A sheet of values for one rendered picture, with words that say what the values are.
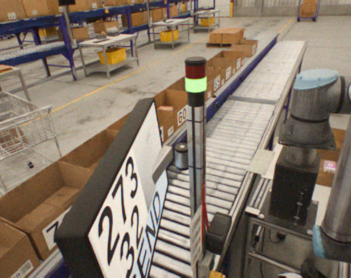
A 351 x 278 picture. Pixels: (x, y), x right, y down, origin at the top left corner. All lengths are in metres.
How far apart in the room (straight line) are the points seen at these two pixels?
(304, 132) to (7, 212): 1.33
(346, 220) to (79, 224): 0.67
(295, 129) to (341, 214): 0.50
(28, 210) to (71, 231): 1.16
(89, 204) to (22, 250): 0.80
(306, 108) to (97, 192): 0.95
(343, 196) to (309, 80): 0.52
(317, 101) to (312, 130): 0.12
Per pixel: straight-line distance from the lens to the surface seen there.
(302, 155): 1.33
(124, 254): 0.52
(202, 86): 0.66
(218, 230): 0.98
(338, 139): 2.33
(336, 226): 0.87
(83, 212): 0.41
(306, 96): 1.20
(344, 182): 0.79
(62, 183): 1.62
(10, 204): 1.47
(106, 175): 0.46
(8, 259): 1.18
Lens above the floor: 1.81
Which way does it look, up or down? 29 degrees down
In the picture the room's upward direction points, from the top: 3 degrees counter-clockwise
